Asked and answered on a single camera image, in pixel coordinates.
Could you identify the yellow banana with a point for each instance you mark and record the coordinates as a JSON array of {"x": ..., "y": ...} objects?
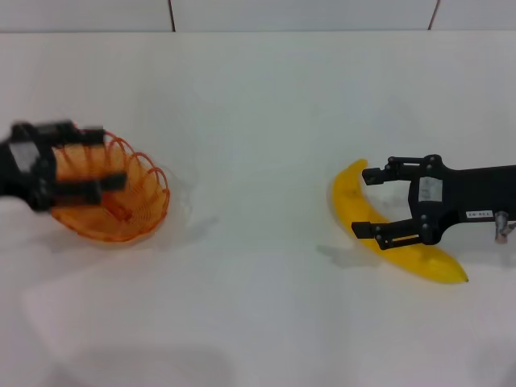
[{"x": 354, "y": 201}]

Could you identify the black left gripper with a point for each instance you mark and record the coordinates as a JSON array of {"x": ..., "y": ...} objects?
[{"x": 24, "y": 165}]

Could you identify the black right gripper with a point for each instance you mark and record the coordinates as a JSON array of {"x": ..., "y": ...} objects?
[{"x": 463, "y": 189}]

